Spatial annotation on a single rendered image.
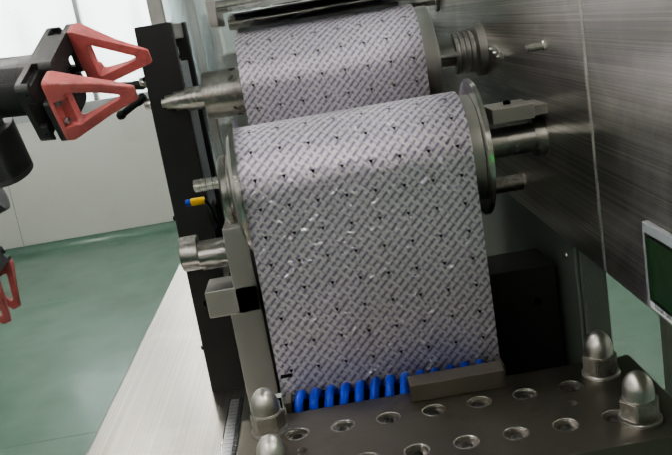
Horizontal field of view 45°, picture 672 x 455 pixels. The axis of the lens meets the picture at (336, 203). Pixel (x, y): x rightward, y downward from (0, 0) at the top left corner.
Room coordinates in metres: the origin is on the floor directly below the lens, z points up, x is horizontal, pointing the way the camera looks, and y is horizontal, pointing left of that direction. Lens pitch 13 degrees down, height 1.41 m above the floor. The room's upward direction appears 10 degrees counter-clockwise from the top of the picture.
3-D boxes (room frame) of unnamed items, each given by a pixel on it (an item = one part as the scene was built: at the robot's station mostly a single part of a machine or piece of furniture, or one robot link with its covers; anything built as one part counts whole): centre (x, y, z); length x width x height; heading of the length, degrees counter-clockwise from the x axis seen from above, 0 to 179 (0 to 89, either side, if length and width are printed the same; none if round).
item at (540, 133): (0.87, -0.20, 1.25); 0.07 x 0.04 x 0.04; 91
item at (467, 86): (0.86, -0.16, 1.25); 0.15 x 0.01 x 0.15; 1
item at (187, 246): (0.90, 0.17, 1.18); 0.04 x 0.02 x 0.04; 1
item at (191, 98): (1.11, 0.18, 1.33); 0.06 x 0.03 x 0.03; 91
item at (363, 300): (0.80, -0.03, 1.11); 0.23 x 0.01 x 0.18; 91
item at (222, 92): (1.11, 0.12, 1.33); 0.06 x 0.06 x 0.06; 1
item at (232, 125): (0.86, 0.09, 1.25); 0.15 x 0.01 x 0.15; 1
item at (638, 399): (0.64, -0.23, 1.05); 0.04 x 0.04 x 0.04
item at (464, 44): (1.12, -0.20, 1.33); 0.07 x 0.07 x 0.07; 1
